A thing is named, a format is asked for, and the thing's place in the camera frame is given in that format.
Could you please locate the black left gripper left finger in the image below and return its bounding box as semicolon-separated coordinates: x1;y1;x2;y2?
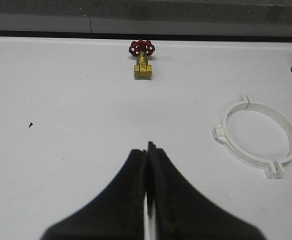
42;149;146;240

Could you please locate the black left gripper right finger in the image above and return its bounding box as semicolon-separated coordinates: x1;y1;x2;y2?
147;142;265;240

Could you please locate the white half pipe clamp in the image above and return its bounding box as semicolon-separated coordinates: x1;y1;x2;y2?
212;94;277;178
243;95;292;179

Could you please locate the brass valve red handwheel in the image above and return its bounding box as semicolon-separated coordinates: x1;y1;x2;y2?
129;39;155;79

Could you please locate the grey stone counter ledge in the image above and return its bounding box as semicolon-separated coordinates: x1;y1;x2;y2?
0;0;292;24

